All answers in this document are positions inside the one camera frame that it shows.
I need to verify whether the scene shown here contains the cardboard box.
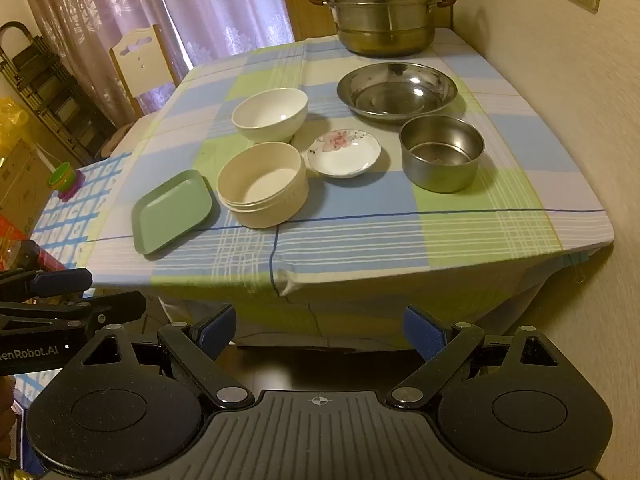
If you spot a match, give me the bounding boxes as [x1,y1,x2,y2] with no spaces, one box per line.
[0,139,57,220]

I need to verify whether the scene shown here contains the purple lace curtain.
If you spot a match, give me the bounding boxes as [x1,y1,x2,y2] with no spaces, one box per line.
[17,0,296,126]

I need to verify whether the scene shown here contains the green rectangular plate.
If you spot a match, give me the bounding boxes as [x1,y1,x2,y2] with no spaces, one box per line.
[131,169,221,256]

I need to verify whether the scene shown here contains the white wooden chair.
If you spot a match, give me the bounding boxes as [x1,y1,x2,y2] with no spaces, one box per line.
[109,24,181,117]

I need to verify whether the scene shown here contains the large stainless steel plate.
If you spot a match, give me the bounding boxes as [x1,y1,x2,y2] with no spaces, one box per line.
[336,61,458,124]

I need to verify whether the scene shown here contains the checked tablecloth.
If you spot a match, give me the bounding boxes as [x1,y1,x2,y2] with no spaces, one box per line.
[82,27,616,352]

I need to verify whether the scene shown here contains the black folding rack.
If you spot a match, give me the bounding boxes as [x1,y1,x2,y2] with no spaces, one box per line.
[0,21,119,162]

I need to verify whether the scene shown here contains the yellow plastic bag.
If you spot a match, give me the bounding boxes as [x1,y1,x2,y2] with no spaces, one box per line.
[0,97,32,161]

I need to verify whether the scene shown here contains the small stainless steel bowl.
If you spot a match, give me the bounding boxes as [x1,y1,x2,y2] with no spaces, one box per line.
[399,115,486,194]

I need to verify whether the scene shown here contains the small floral dish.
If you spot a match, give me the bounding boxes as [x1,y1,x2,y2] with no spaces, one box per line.
[306,129,382,179]

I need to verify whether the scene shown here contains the blue grid cloth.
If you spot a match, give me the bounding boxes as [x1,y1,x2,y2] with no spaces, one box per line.
[15,152,136,273]

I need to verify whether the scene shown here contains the red basket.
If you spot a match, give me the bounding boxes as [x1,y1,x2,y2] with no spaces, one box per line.
[0,215,32,253]

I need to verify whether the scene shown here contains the cream ribbed round bowl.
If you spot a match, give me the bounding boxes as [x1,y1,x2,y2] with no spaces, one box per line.
[216,141,308,229]

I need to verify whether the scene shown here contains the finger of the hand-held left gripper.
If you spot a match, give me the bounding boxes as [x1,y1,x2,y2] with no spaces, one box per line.
[0,269,94,302]
[0,290,147,337]

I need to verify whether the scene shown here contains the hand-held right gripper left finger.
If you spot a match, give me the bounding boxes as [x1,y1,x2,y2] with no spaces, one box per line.
[65,304,253,409]

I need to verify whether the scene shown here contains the dark bottle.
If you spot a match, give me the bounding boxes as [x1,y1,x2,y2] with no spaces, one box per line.
[0,239,67,274]

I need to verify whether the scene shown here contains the white ceramic bowl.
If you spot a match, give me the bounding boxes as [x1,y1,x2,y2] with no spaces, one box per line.
[231,88,309,145]

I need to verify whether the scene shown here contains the green stacked toy cups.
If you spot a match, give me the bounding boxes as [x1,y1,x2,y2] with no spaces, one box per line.
[47,161,84,202]

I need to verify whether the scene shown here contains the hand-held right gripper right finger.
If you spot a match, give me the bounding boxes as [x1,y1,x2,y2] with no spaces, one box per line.
[387,305,576,409]

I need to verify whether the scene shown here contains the stainless steel steamer pot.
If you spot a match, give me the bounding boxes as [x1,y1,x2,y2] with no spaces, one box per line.
[306,0,460,57]

